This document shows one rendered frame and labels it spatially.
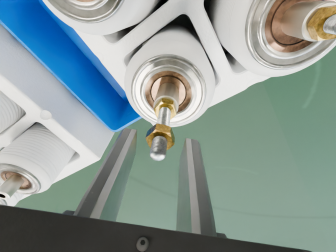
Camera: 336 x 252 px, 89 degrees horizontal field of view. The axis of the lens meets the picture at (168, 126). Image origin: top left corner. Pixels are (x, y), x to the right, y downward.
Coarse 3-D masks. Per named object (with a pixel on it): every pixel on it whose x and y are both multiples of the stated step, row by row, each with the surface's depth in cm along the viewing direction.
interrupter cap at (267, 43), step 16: (256, 0) 12; (272, 0) 12; (288, 0) 13; (304, 0) 12; (320, 0) 12; (256, 16) 13; (272, 16) 13; (256, 32) 14; (272, 32) 14; (256, 48) 14; (272, 48) 14; (288, 48) 14; (304, 48) 14; (320, 48) 14; (272, 64) 15; (288, 64) 15
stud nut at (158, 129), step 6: (156, 126) 11; (162, 126) 11; (168, 126) 11; (150, 132) 11; (156, 132) 11; (162, 132) 11; (168, 132) 11; (150, 138) 11; (168, 138) 11; (174, 138) 12; (150, 144) 11; (168, 144) 11
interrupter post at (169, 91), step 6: (162, 84) 17; (168, 84) 16; (162, 90) 15; (168, 90) 15; (174, 90) 16; (156, 96) 15; (162, 96) 14; (168, 96) 14; (174, 96) 15; (156, 102) 15; (174, 102) 15
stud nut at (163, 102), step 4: (160, 100) 14; (164, 100) 14; (168, 100) 14; (172, 100) 14; (156, 104) 14; (160, 104) 14; (164, 104) 14; (168, 104) 14; (172, 104) 14; (156, 108) 14; (172, 108) 14; (156, 112) 14; (172, 112) 14; (156, 116) 15; (172, 116) 14
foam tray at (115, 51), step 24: (168, 0) 19; (192, 0) 19; (144, 24) 20; (168, 24) 30; (192, 24) 29; (96, 48) 22; (120, 48) 22; (216, 48) 21; (120, 72) 24; (216, 72) 25; (240, 72) 23; (216, 96) 25
